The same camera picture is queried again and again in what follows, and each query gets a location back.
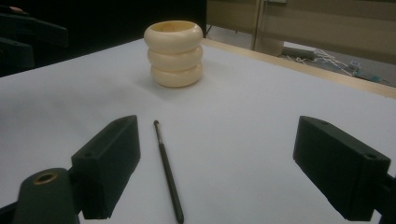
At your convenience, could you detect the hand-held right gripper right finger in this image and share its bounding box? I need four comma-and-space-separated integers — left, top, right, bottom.
292, 115, 392, 222

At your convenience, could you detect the cream ribbed pen holder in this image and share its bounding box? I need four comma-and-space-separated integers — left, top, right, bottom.
143, 20, 205, 89

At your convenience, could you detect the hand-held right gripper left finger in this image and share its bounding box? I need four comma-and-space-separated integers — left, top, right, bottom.
71, 114, 142, 220

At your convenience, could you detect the teal cable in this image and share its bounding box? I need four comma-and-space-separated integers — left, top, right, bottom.
353, 70, 390, 84

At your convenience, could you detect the black curtain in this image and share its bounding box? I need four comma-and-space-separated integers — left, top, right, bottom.
0, 0, 208, 77

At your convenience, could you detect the black pen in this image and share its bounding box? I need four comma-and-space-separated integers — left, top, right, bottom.
152, 119, 185, 224

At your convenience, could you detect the white cable bundle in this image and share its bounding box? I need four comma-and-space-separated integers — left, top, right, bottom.
285, 48, 356, 77

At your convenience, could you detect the beige cabinet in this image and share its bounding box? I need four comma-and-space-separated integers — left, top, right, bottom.
206, 0, 396, 65

